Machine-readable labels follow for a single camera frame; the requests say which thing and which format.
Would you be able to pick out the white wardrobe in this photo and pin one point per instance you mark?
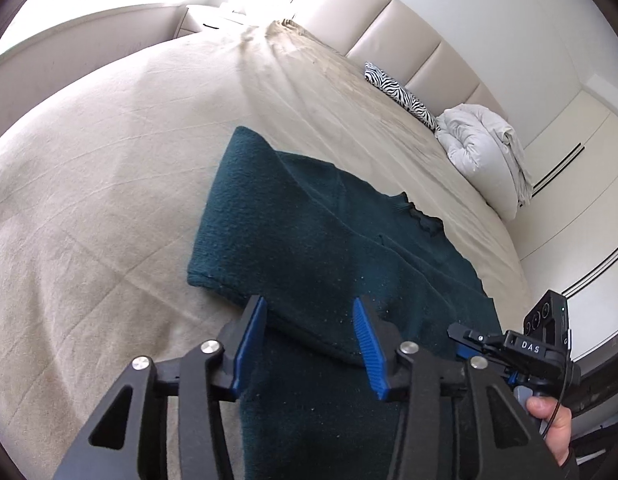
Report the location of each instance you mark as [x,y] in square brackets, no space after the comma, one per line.
[569,200]

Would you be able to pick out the zebra print pillow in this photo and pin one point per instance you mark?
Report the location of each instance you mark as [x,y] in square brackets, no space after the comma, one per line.
[401,95]

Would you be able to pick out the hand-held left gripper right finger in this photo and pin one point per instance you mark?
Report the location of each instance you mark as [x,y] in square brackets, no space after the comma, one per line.
[368,350]

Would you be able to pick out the person's right forearm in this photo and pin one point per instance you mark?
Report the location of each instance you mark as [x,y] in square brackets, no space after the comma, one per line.
[569,467]

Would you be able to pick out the white nightstand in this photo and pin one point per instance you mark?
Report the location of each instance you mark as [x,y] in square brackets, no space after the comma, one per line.
[211,17]

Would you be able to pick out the person's right hand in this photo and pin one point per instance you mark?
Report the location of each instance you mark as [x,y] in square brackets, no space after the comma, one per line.
[554,425]

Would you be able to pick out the bed with beige sheet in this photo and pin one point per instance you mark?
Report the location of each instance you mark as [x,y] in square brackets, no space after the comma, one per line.
[114,170]

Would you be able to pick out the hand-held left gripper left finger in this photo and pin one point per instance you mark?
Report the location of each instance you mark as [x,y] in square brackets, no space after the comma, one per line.
[252,342]

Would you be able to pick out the dark green knitted sweater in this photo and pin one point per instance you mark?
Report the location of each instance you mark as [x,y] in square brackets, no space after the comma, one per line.
[309,230]

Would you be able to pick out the white folded duvet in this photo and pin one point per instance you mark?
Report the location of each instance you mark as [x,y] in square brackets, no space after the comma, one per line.
[481,150]

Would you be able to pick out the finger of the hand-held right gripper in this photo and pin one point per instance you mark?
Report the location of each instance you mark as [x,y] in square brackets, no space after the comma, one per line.
[471,335]

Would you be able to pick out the cream padded headboard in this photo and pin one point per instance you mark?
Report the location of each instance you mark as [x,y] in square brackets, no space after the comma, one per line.
[389,25]

